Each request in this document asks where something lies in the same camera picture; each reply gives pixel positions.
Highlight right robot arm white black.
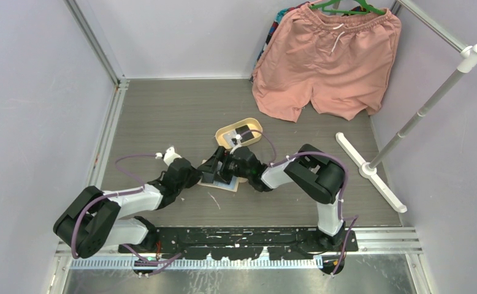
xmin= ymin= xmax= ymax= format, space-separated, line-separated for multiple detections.
xmin=197 ymin=144 xmax=347 ymax=252

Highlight colourful patterned garment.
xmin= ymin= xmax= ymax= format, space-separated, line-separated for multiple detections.
xmin=253 ymin=1 xmax=310 ymax=69

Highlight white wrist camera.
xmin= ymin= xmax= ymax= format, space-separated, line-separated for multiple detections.
xmin=232 ymin=134 xmax=243 ymax=147
xmin=155 ymin=146 xmax=181 ymax=166

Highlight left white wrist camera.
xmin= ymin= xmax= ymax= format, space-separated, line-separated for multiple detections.
xmin=155 ymin=146 xmax=181 ymax=166

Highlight silver vip card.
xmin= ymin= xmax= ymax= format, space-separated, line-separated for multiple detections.
xmin=223 ymin=130 xmax=237 ymax=147

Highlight green clothes hanger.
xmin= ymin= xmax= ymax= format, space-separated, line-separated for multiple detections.
xmin=310 ymin=0 xmax=386 ymax=16

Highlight pink shorts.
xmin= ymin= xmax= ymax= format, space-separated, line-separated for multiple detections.
xmin=251 ymin=3 xmax=402 ymax=122

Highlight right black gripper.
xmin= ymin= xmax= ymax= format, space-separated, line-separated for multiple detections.
xmin=197 ymin=146 xmax=251 ymax=186

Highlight beige oval plastic tray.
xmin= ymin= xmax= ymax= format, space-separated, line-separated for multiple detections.
xmin=215 ymin=118 xmax=263 ymax=149

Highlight black vip card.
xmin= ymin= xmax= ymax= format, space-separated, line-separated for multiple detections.
xmin=235 ymin=124 xmax=254 ymax=143

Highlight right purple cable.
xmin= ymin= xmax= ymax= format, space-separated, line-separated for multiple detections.
xmin=238 ymin=129 xmax=359 ymax=277

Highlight aluminium frame rail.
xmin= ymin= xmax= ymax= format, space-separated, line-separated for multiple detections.
xmin=64 ymin=0 xmax=129 ymax=187

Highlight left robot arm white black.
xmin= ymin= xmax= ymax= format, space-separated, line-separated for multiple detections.
xmin=53 ymin=157 xmax=202 ymax=258

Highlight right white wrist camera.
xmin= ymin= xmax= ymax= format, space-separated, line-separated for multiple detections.
xmin=232 ymin=134 xmax=243 ymax=147

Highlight beige leather card holder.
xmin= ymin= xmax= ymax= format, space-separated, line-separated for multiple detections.
xmin=197 ymin=176 xmax=248 ymax=192

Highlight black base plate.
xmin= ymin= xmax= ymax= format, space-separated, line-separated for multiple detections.
xmin=118 ymin=227 xmax=359 ymax=261

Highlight white clothes rack stand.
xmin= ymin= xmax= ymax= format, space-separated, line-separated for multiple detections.
xmin=335 ymin=44 xmax=477 ymax=213

